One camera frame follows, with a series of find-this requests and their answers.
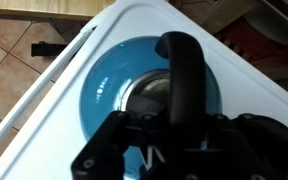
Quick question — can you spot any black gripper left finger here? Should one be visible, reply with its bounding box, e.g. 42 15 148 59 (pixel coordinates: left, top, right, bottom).
71 111 129 180

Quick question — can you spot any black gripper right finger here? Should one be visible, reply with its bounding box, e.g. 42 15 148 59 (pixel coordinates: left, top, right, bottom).
210 113 288 180

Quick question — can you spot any blue kettle with black handle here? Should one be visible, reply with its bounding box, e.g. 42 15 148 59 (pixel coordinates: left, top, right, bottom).
80 32 222 180

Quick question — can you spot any white electric stove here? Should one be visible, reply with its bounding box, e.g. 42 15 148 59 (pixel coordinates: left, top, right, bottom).
0 0 288 180

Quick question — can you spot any white oven door handle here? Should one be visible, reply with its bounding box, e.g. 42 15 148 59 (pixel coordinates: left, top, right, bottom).
0 25 95 142

